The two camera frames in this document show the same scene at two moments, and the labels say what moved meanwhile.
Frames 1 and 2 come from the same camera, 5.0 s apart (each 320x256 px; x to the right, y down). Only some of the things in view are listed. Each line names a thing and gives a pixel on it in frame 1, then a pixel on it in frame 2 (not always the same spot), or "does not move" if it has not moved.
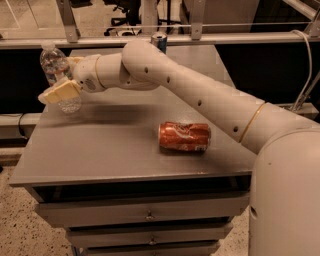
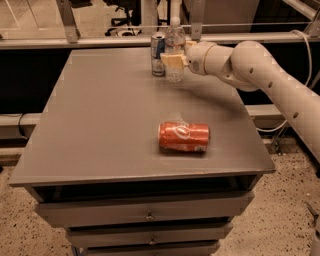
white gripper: x=85 y=74 → x=196 y=59
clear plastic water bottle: x=57 y=66 → x=175 y=43
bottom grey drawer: x=154 y=251 does not move
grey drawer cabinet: x=138 y=173 does not move
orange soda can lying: x=180 y=136 does not move
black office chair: x=132 y=8 does not move
